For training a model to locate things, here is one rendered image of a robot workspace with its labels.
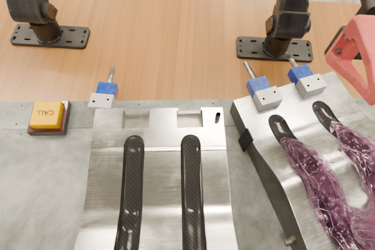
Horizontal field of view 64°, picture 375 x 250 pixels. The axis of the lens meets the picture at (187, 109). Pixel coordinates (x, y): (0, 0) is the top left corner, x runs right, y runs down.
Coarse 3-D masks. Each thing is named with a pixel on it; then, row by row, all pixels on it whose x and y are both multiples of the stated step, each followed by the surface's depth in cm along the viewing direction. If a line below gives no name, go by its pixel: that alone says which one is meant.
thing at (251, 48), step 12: (240, 36) 82; (240, 48) 80; (252, 48) 80; (264, 48) 79; (276, 48) 76; (288, 48) 81; (300, 48) 81; (276, 60) 79; (288, 60) 79; (300, 60) 79
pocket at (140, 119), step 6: (126, 114) 63; (132, 114) 63; (138, 114) 63; (144, 114) 63; (126, 120) 63; (132, 120) 63; (138, 120) 63; (144, 120) 64; (126, 126) 63; (132, 126) 63; (138, 126) 63; (144, 126) 63
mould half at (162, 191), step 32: (96, 128) 59; (128, 128) 60; (160, 128) 60; (192, 128) 60; (224, 128) 60; (96, 160) 57; (160, 160) 57; (224, 160) 57; (96, 192) 54; (160, 192) 55; (224, 192) 55; (96, 224) 51; (160, 224) 51; (224, 224) 51
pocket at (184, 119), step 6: (180, 114) 64; (186, 114) 64; (192, 114) 64; (198, 114) 64; (180, 120) 64; (186, 120) 64; (192, 120) 64; (198, 120) 64; (180, 126) 63; (186, 126) 63; (192, 126) 63; (198, 126) 63
